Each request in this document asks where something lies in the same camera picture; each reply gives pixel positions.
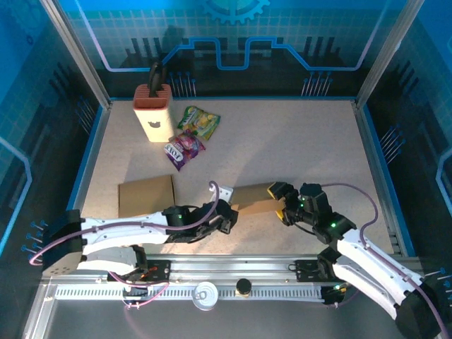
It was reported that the black round knob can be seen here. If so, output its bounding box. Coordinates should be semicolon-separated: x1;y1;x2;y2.
235;278;252;297

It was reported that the white round lid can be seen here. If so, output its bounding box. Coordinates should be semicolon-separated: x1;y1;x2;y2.
192;281;219;311

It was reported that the purple candy bag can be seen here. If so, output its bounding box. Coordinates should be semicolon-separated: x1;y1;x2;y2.
163;129;206;172

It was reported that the green yellow candy bag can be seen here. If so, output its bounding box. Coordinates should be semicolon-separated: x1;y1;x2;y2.
176;105;222;141

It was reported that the cream knife block terracotta top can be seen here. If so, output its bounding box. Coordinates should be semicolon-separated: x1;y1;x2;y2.
133;83;174;143

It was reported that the blue table border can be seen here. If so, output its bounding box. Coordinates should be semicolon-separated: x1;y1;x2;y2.
52;95;417;258

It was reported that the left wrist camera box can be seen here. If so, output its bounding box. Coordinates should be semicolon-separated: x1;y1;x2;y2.
211;185;234;204

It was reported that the aluminium frame rail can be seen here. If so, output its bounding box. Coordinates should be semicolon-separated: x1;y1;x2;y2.
40;253;424;283

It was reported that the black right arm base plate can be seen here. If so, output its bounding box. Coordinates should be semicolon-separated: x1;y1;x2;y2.
295;259;354;283

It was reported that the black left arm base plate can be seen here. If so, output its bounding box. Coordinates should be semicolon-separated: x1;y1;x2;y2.
107;260;173;283

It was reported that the slotted white cable duct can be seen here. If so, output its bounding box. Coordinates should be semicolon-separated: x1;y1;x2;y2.
54;286;326;301

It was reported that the aluminium frame post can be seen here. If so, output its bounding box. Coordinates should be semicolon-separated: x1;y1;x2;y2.
355;0;427;107
38;0;113;109

